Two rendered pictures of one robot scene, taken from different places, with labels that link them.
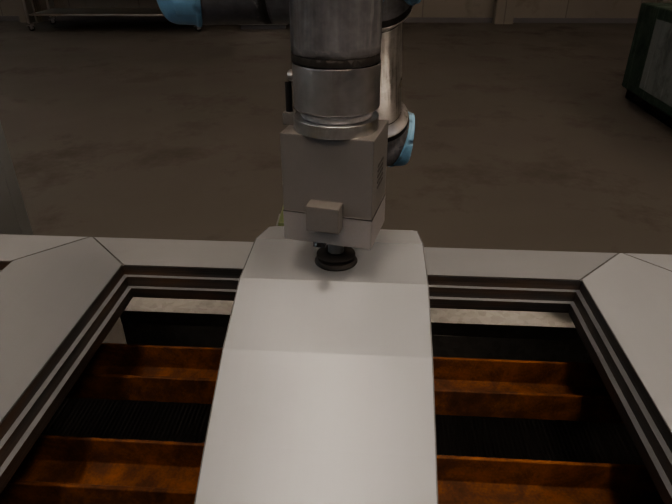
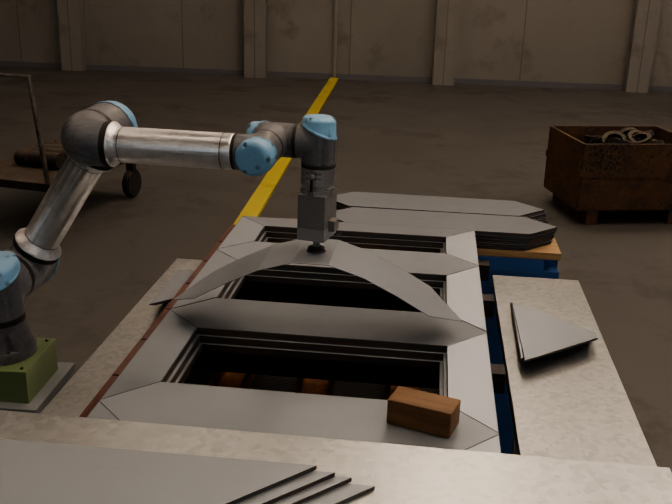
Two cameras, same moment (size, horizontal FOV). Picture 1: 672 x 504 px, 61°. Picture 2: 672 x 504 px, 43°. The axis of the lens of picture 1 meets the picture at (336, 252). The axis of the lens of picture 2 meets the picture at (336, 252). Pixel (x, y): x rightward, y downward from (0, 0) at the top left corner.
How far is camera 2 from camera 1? 189 cm
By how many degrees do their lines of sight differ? 79
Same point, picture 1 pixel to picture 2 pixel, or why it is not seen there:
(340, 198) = (332, 215)
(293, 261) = (315, 257)
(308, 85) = (331, 175)
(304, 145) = (328, 199)
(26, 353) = (267, 399)
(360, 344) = (363, 258)
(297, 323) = (353, 263)
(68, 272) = (163, 400)
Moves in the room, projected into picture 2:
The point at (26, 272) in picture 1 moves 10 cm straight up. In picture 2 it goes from (154, 418) to (152, 368)
